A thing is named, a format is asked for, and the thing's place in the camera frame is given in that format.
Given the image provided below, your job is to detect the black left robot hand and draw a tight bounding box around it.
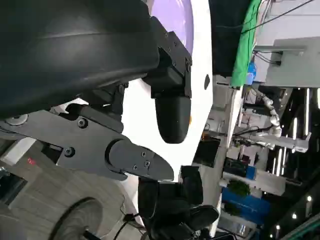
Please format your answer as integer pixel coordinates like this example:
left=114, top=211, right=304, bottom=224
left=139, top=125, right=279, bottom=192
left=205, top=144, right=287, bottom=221
left=0, top=0, right=194, bottom=182

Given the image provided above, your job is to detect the green plant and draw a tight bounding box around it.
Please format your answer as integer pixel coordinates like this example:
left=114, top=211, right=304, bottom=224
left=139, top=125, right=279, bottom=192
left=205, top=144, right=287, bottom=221
left=227, top=179, right=252, bottom=199

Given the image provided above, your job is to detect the black monitor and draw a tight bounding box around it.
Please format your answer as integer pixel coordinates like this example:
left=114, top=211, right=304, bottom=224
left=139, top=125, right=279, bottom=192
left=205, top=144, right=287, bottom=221
left=192, top=138, right=221, bottom=169

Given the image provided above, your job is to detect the lilac plate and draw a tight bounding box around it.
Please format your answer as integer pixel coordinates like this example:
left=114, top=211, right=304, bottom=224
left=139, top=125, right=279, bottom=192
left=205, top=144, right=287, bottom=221
left=147, top=0, right=195, bottom=60

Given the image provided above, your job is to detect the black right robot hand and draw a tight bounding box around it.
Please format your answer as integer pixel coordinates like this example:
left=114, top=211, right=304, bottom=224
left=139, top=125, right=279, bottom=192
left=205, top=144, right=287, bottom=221
left=137, top=164, right=221, bottom=240

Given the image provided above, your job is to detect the black hanging cloth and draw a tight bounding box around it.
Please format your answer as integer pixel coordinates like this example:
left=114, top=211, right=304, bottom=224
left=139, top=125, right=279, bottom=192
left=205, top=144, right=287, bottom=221
left=207, top=0, right=254, bottom=79

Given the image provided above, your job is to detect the green cloth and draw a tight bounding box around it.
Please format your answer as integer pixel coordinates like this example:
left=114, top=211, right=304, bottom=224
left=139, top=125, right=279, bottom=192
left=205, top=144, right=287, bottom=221
left=230, top=0, right=264, bottom=89

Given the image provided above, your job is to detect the aluminium profile bar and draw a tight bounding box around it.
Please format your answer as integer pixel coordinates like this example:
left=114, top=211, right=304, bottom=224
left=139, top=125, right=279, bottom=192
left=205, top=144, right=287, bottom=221
left=249, top=131, right=313, bottom=154

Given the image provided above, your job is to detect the blue box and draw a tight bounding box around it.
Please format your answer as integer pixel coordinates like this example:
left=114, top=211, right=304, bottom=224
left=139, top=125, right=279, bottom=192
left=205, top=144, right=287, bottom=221
left=221, top=186, right=272, bottom=222

